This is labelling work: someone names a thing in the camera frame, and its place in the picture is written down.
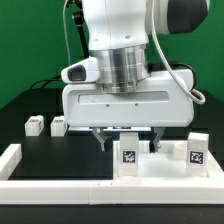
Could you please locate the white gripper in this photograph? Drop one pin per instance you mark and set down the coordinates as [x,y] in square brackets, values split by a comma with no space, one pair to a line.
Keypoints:
[157,103]

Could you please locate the white square table top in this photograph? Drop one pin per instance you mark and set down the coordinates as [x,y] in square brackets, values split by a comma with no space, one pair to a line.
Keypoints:
[168,162]

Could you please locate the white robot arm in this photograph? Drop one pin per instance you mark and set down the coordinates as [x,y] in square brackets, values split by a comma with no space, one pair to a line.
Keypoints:
[112,87]

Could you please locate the white U-shaped fence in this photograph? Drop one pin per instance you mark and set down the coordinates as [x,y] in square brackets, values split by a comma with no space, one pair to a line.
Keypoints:
[120,190]

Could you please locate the white marker base plate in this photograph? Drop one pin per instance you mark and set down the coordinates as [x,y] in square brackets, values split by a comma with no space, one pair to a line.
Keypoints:
[111,129]

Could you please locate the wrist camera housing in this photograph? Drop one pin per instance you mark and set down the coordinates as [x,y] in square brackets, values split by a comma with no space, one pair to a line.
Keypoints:
[85,71]

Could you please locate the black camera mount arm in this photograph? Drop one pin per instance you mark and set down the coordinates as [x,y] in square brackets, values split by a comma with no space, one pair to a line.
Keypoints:
[79,21]

